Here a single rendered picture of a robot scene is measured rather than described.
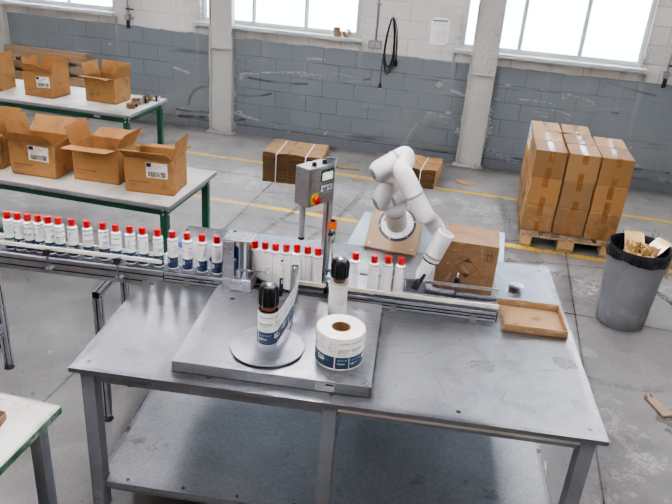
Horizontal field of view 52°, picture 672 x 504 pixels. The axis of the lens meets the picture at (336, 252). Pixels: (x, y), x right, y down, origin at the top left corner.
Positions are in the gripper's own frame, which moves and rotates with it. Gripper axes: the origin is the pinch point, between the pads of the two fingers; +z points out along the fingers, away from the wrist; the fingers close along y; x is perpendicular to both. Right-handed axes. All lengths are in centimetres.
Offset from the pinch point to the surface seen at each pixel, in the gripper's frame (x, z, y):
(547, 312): 66, -12, -10
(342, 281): -35.7, -0.9, 30.3
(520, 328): 50, -9, 13
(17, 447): -119, 59, 128
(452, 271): 16.8, -6.9, -19.1
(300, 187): -70, -20, -2
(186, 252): -108, 35, 2
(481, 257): 25.5, -20.8, -18.1
